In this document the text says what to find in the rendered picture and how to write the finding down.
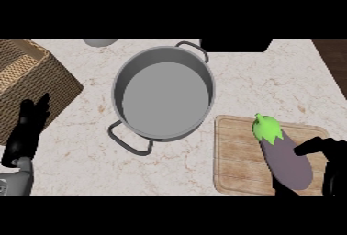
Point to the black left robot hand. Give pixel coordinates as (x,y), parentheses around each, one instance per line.
(24,132)

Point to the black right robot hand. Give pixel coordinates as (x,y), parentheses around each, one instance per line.
(332,153)

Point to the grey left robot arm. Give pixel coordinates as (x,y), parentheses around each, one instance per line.
(18,180)

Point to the purple eggplant with green cap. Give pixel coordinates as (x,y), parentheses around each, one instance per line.
(283,150)

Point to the pale wooden cutting board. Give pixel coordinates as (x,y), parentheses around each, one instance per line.
(239,159)

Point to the grey metal pot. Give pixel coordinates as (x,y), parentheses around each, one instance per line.
(164,95)

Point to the brown wicker basket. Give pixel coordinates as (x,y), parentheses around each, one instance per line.
(31,88)

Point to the pale grey round object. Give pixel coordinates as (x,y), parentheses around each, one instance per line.
(100,42)

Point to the black appliance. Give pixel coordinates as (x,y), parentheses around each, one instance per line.
(235,45)

